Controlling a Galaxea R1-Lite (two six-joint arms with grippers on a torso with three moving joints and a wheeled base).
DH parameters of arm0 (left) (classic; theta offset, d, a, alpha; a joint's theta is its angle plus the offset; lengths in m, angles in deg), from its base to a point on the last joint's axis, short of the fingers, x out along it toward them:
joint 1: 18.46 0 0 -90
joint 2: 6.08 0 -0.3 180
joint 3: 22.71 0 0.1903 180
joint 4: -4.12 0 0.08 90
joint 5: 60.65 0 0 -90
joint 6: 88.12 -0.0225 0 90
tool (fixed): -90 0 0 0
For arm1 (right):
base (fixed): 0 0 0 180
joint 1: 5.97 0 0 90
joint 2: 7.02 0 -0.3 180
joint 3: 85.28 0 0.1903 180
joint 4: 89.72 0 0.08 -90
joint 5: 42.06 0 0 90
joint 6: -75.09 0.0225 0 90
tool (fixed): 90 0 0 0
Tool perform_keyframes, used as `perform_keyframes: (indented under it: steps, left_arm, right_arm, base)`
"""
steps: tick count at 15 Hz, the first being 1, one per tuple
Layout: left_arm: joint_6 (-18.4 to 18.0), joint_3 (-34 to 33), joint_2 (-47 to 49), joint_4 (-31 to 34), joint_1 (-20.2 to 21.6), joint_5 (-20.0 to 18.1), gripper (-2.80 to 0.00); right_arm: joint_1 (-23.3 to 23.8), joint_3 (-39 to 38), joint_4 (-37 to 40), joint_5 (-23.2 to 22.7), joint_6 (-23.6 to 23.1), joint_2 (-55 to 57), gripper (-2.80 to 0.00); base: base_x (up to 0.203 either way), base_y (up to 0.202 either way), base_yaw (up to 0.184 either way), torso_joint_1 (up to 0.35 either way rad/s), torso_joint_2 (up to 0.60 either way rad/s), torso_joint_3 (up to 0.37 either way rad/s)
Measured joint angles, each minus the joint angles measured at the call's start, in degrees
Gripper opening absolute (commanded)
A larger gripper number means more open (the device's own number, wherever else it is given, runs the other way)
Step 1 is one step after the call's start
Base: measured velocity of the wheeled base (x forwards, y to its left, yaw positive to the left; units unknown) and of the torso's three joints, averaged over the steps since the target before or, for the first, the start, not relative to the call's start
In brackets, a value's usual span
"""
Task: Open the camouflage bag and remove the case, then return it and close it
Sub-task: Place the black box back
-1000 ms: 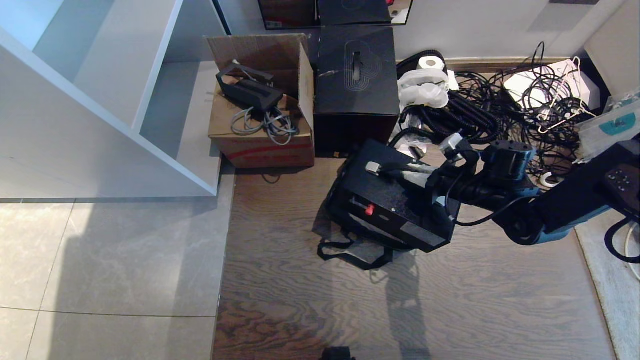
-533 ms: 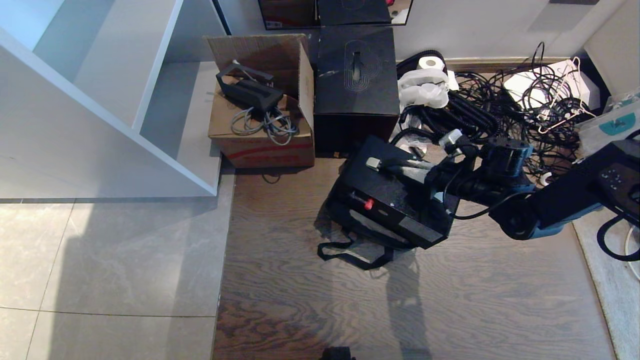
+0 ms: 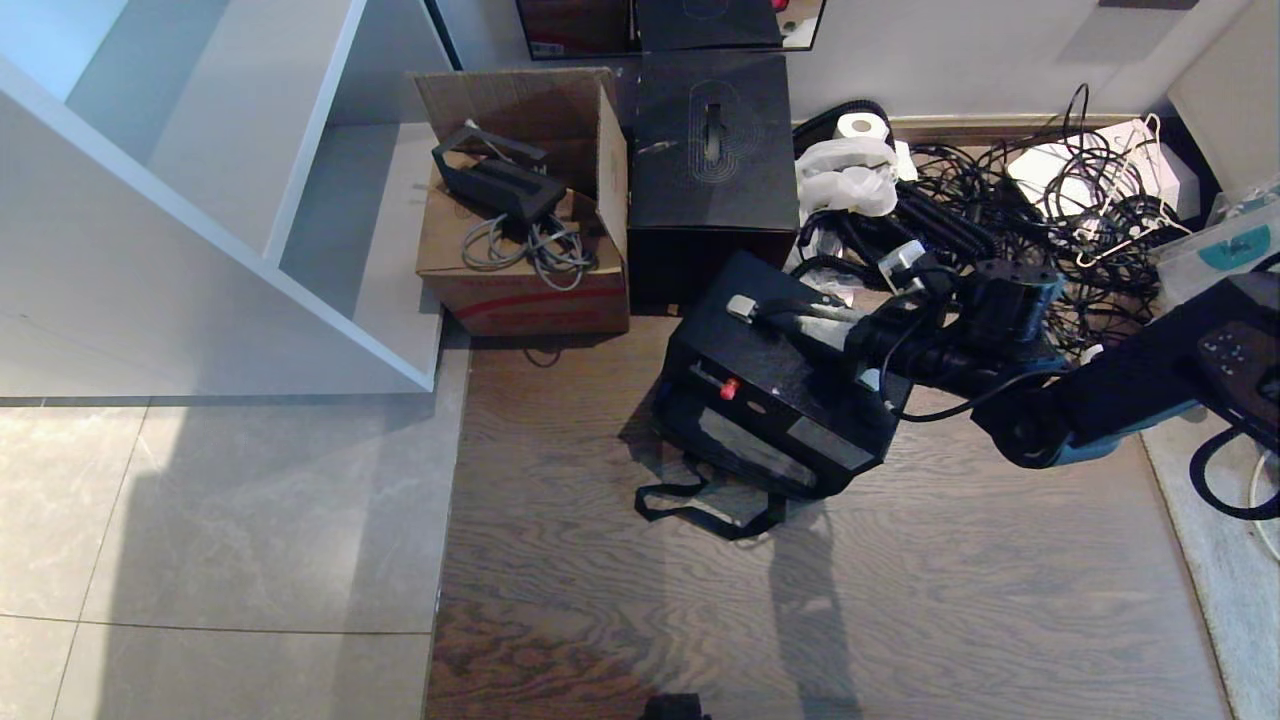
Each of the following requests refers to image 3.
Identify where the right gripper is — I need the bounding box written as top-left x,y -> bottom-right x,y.
726,292 -> 969,399

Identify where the dark camouflage bag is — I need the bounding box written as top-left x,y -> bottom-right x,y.
634,250 -> 914,542

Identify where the white plastic bag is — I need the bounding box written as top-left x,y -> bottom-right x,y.
795,137 -> 901,227

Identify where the clear bag with teal item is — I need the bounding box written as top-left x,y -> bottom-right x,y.
1150,180 -> 1280,311

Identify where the large black box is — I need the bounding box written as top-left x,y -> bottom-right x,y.
626,50 -> 800,313

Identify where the white toilet paper roll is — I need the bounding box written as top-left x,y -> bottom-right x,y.
834,111 -> 892,144

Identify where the brown cardboard box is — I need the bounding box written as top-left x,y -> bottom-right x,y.
412,66 -> 632,338

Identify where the black angular device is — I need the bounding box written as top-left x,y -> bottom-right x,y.
431,120 -> 568,226

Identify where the white flat box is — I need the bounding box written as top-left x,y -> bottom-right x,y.
1006,117 -> 1201,223

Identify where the small black object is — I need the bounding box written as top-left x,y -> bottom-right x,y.
640,692 -> 713,720

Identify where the grey rug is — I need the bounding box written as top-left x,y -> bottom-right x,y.
1140,405 -> 1280,720

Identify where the white shelf unit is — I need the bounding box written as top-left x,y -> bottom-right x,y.
0,0 -> 471,399

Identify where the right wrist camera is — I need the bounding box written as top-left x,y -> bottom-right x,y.
877,238 -> 963,301

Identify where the black corrugated hose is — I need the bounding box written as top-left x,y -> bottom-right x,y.
793,97 -> 1001,276

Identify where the black cable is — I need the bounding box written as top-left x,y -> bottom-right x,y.
1188,420 -> 1280,522
880,368 -> 1073,425

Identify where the grey coiled cable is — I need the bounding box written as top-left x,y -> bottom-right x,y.
459,212 -> 599,293

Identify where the tangle of black cables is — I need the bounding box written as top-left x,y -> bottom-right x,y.
900,84 -> 1191,356

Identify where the white wire hanger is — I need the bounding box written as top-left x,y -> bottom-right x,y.
1060,112 -> 1194,269

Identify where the white cable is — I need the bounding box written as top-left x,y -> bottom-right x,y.
1247,448 -> 1280,563

